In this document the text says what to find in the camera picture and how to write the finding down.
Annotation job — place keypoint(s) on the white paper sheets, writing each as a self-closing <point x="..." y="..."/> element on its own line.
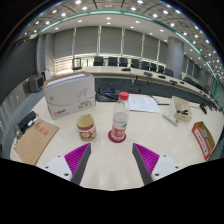
<point x="143" y="103"/>

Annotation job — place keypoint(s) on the flat round red coaster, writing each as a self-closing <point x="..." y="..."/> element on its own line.
<point x="111" y="139"/>

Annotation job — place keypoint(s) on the row of black chairs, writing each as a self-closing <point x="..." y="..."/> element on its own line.
<point x="123" y="61"/>

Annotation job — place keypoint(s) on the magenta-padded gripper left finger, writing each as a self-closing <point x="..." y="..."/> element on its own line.
<point x="75" y="160"/>

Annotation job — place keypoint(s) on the open red-white cardboard box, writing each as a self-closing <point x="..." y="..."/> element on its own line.
<point x="200" y="141"/>

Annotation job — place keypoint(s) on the clear red-capped water bottle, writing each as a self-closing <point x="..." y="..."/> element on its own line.
<point x="120" y="120"/>

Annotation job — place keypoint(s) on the small open white box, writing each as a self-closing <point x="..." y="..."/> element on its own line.
<point x="180" y="106"/>

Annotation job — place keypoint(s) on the black desk device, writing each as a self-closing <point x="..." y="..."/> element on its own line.
<point x="105" y="96"/>

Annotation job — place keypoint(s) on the long curved conference desk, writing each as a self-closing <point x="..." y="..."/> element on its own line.
<point x="160" y="85"/>

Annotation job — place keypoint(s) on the black power adapter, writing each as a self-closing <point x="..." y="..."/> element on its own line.
<point x="26" y="119"/>

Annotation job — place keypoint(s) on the grey box monitor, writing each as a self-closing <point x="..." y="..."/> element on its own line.
<point x="36" y="83"/>

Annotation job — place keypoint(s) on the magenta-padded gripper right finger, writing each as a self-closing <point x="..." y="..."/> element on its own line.
<point x="148" y="160"/>

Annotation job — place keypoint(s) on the white cardboard box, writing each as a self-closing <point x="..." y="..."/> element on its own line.
<point x="68" y="96"/>

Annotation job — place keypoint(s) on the ceiling lights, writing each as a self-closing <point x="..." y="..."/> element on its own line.
<point x="110" y="18"/>

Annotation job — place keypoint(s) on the red floral ceramic mug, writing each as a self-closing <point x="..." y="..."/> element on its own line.
<point x="86" y="128"/>

